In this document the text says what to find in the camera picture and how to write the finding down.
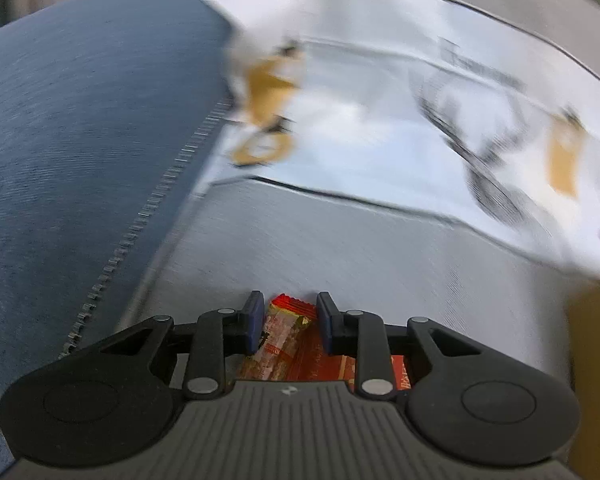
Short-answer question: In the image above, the red snack packet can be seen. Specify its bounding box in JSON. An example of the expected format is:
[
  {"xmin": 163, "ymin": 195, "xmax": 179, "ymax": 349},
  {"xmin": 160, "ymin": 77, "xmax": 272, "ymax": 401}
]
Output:
[{"xmin": 284, "ymin": 328, "xmax": 413, "ymax": 394}]

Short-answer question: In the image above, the small red gold candy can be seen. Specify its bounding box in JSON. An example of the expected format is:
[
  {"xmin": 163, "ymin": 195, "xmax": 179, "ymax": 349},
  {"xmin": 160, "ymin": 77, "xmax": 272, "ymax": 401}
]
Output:
[{"xmin": 237, "ymin": 294, "xmax": 317, "ymax": 382}]

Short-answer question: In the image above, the grey deer print sofa cover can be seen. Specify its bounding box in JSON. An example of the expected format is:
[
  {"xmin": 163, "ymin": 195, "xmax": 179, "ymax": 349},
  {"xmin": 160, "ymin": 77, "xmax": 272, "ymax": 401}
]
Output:
[{"xmin": 122, "ymin": 0, "xmax": 600, "ymax": 379}]

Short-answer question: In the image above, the brown cardboard box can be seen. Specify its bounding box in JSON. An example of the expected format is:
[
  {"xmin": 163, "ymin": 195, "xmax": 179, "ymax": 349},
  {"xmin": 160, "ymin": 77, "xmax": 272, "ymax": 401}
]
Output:
[{"xmin": 568, "ymin": 284, "xmax": 600, "ymax": 479}]

